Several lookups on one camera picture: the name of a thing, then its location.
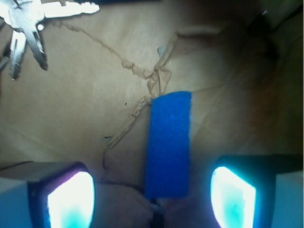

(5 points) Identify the dark teal gripper right finger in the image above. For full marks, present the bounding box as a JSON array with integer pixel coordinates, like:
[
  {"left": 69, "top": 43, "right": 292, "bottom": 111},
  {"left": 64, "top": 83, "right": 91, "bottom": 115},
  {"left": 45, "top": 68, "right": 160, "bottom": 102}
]
[{"left": 210, "top": 154, "right": 304, "bottom": 228}]

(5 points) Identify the dark teal gripper left finger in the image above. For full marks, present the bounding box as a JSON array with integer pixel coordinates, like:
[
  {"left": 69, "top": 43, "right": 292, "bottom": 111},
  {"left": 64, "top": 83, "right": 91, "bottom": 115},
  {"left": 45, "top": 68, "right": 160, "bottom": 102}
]
[{"left": 27, "top": 161, "right": 95, "bottom": 228}]

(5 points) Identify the blue sponge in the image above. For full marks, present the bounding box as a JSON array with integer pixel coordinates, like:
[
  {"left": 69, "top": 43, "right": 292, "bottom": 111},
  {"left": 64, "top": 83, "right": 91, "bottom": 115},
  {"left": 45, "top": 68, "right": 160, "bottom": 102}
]
[{"left": 145, "top": 91, "right": 192, "bottom": 200}]

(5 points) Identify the brown paper bag bin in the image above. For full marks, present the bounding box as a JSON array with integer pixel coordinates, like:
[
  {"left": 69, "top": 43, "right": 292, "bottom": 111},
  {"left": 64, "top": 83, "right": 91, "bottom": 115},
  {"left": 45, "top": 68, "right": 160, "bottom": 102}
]
[{"left": 0, "top": 0, "right": 304, "bottom": 228}]

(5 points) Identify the bunch of silver keys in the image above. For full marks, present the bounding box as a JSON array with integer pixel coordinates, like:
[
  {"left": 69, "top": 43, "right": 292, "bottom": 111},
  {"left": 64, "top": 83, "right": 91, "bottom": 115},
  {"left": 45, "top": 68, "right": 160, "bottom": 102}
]
[{"left": 0, "top": 0, "right": 100, "bottom": 81}]

